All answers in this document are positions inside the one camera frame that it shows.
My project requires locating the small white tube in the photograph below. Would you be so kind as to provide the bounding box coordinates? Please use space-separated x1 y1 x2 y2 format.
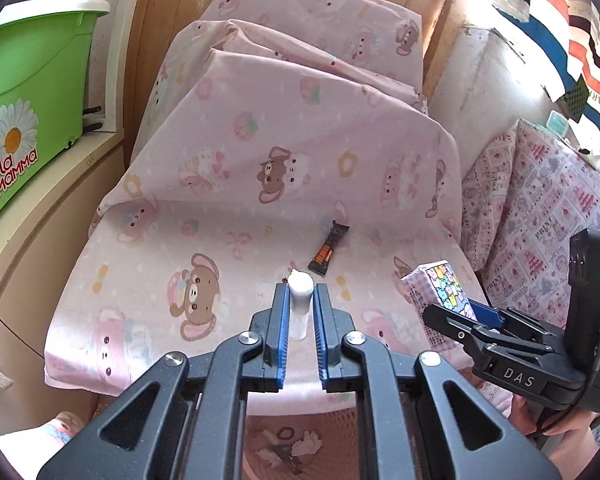
287 269 314 340

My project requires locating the pastel tissue pack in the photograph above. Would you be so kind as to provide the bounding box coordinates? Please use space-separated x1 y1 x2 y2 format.
398 260 477 321

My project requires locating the small white tissue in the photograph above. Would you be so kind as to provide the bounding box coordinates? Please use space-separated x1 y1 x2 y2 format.
291 431 323 457

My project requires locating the black orange coffee sachet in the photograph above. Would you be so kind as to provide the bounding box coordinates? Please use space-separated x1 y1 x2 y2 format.
272 445 302 474

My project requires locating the pink plastic waste basket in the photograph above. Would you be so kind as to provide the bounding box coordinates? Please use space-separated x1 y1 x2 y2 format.
242 408 360 479

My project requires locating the patterned print quilt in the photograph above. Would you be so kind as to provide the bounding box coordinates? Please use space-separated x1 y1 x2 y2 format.
460 119 600 327

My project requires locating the pink cartoon bed sheet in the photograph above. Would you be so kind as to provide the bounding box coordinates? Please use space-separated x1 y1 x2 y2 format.
44 21 477 396

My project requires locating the green plastic storage box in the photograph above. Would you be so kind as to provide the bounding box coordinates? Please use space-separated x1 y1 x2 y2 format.
0 0 110 212

